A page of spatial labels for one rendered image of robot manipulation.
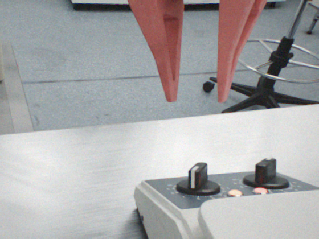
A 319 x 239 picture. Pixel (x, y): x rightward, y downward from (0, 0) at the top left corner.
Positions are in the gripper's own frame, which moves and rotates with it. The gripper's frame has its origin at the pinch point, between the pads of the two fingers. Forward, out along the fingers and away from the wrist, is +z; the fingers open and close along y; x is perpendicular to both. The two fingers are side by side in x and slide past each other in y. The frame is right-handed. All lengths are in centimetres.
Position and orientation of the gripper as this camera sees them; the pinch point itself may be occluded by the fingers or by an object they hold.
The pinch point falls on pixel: (196, 90)
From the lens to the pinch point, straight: 28.2
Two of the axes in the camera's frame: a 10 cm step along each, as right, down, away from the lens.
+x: 4.0, -1.5, 9.0
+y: 9.2, 0.5, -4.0
